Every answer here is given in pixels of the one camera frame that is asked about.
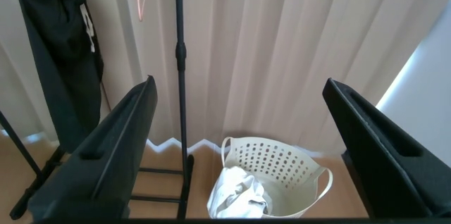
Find black shorts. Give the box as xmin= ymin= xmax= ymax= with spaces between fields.
xmin=11 ymin=0 xmax=105 ymax=154

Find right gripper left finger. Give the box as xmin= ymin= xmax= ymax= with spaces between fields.
xmin=27 ymin=75 xmax=159 ymax=220

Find white printed t-shirt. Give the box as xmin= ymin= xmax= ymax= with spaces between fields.
xmin=206 ymin=166 xmax=272 ymax=219

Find beige curtain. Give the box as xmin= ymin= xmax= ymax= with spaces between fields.
xmin=0 ymin=0 xmax=451 ymax=155

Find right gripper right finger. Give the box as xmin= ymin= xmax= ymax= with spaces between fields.
xmin=322 ymin=77 xmax=451 ymax=218

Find black clothes rack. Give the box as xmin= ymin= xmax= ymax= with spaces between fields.
xmin=0 ymin=0 xmax=195 ymax=220

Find white laundry basket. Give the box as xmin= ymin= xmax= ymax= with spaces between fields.
xmin=221 ymin=136 xmax=334 ymax=219

